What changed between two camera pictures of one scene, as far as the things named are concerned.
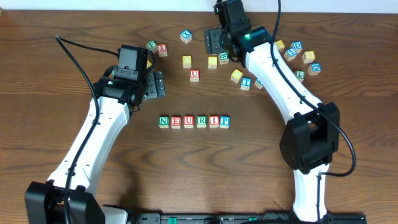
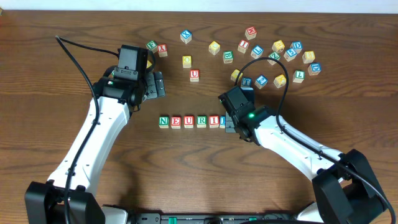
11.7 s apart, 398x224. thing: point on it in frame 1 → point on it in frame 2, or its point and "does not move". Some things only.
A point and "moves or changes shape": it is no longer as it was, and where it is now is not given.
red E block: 176,121 does not move
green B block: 223,58 moves or changes shape
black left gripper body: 155,84 does not move
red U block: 188,121 does not move
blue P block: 224,122 does not move
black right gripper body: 212,41 → 230,126
